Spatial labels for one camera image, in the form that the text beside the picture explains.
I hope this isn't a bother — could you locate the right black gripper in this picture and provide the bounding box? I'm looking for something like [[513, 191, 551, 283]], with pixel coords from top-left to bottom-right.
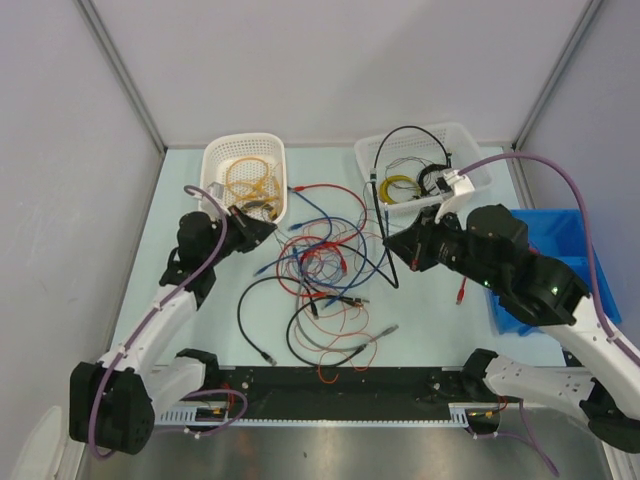
[[382, 204, 502, 291]]

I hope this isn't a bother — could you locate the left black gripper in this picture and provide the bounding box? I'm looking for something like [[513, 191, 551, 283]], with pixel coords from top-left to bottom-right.
[[203, 205, 276, 267]]

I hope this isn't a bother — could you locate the black thick round cable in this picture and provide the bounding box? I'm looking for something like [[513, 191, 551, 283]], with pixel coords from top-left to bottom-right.
[[284, 169, 401, 369]]

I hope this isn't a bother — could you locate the thin yellow fiber cable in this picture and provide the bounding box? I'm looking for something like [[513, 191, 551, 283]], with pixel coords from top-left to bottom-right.
[[222, 156, 287, 216]]

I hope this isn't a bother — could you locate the black ethernet cable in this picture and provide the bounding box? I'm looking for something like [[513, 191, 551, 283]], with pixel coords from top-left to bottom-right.
[[372, 124, 454, 174]]

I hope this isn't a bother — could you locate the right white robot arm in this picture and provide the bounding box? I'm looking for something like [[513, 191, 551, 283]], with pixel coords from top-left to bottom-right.
[[384, 205, 639, 454]]

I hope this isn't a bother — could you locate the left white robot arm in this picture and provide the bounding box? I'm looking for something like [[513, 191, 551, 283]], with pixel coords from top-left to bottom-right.
[[68, 206, 276, 458]]

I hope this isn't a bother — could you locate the left white perforated basket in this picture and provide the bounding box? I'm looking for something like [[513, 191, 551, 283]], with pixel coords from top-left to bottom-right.
[[200, 133, 288, 224]]

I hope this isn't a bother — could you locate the white perforated basket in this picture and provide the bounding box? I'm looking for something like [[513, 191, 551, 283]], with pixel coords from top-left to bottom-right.
[[200, 133, 288, 224], [354, 122, 482, 215]]

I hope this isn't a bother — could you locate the right white perforated basket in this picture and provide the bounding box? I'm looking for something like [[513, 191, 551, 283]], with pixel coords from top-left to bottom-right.
[[354, 122, 482, 215]]

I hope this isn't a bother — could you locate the blue plastic divided bin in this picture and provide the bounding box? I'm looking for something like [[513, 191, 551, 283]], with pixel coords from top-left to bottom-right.
[[488, 209, 592, 336]]

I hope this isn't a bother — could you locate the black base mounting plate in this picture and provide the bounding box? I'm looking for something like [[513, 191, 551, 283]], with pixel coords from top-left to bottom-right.
[[163, 365, 506, 421]]

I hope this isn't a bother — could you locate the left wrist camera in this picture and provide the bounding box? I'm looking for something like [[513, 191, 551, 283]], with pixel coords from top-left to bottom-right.
[[206, 181, 226, 206]]

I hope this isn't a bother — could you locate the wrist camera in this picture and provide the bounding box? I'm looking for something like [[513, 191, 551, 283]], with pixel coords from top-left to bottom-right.
[[435, 170, 475, 224], [206, 181, 226, 206]]

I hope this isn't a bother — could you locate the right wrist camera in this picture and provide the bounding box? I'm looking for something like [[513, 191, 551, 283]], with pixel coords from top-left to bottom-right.
[[435, 170, 475, 224]]

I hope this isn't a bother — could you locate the red ethernet cable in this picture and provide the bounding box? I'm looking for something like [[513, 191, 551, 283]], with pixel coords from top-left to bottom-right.
[[277, 182, 369, 296]]

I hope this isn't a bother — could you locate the yellow coiled cable in basket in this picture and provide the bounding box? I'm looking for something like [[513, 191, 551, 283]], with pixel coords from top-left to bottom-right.
[[379, 174, 423, 207]]

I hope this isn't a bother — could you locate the black coiled cable in basket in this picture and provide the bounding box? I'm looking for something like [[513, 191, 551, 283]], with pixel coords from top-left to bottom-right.
[[417, 162, 451, 197]]

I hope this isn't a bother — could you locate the thin orange wire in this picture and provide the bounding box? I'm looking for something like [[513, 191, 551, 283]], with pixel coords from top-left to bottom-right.
[[292, 304, 379, 385]]

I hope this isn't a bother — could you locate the white slotted cable duct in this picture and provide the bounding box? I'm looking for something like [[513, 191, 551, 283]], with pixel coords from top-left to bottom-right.
[[155, 405, 469, 429]]

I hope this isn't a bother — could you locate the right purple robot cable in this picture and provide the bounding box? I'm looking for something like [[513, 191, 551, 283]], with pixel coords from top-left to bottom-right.
[[457, 152, 640, 476]]

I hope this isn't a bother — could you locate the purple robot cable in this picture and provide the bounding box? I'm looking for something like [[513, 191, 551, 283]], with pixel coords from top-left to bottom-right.
[[457, 152, 640, 476], [87, 184, 249, 460]]

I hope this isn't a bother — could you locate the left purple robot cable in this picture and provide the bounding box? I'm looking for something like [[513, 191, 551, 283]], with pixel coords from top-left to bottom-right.
[[87, 184, 249, 460]]

